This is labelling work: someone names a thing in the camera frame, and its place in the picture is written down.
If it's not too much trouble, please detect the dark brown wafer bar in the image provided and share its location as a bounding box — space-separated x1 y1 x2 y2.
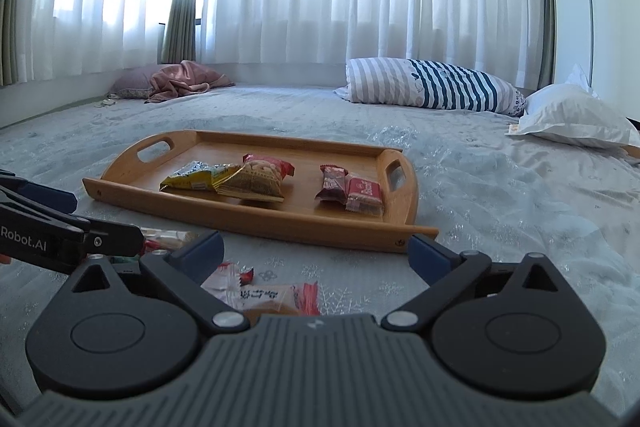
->
314 165 349 204

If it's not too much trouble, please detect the red cracker packet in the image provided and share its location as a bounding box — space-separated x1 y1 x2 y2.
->
139 227 202 256

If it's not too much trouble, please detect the pink cloth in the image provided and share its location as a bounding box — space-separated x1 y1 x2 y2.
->
145 60 236 104

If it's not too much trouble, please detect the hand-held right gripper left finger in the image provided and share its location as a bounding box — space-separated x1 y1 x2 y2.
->
50 230 251 336

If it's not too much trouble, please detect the clear brown pastry packet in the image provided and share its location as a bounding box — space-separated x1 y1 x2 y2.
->
235 282 321 324

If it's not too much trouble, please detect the white pillow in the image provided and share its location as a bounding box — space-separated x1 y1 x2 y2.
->
505 64 640 152

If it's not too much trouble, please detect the yellow green snack packet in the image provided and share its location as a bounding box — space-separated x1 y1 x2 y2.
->
159 160 217 193
210 163 244 196

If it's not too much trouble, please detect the blue striped pillow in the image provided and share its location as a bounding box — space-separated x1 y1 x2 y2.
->
333 57 529 117

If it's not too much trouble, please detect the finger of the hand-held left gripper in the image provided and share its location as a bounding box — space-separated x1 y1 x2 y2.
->
0 170 79 219
81 218 145 259

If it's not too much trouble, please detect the purple pillow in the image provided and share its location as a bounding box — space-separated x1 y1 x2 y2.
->
109 67 167 100

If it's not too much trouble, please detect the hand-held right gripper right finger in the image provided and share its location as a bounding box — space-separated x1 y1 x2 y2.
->
380 234 573 334

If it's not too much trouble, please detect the wooden tray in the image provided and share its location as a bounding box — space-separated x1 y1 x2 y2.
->
82 129 439 254

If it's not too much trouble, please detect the red wafer packet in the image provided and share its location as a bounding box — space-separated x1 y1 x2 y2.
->
344 174 384 214

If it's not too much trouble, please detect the red gold peanut packet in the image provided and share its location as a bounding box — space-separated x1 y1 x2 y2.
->
216 154 296 204

